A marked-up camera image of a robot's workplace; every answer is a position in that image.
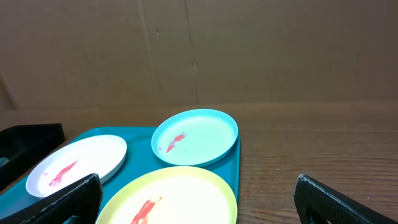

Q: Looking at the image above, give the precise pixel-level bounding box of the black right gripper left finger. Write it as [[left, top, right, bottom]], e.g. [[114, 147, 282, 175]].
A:
[[1, 173, 103, 224]]

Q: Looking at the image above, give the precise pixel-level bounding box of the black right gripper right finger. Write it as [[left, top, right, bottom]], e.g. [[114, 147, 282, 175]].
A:
[[294, 174, 397, 224]]

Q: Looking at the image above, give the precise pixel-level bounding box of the white plate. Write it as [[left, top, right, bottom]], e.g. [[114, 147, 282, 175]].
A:
[[25, 134, 127, 198]]

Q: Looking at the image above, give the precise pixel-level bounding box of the yellow plate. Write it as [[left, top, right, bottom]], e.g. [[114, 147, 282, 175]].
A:
[[96, 166, 238, 224]]

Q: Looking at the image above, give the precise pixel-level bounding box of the teal plastic tray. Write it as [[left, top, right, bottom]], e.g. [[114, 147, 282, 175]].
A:
[[1, 126, 241, 219]]

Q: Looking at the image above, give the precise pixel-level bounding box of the black plastic tray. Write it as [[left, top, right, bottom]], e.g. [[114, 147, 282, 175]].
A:
[[1, 123, 65, 190]]

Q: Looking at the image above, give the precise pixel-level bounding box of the light blue plate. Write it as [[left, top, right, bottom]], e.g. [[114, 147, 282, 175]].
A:
[[151, 109, 239, 167]]

